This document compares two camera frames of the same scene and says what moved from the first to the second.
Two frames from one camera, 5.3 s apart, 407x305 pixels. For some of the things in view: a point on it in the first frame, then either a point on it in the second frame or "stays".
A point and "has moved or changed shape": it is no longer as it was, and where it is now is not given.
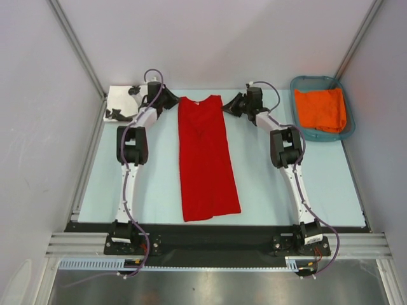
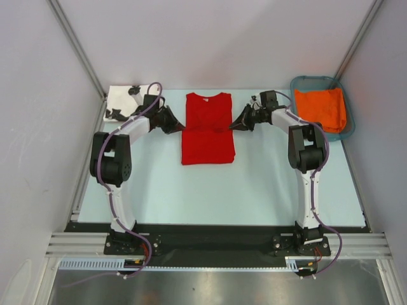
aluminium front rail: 343,245 stays
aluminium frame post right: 371,13 stays
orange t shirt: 324,110 stays
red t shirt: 209,186 has moved or changed shape
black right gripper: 229,109 → 245,117
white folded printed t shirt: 121,106 stays
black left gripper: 174,100 → 174,125
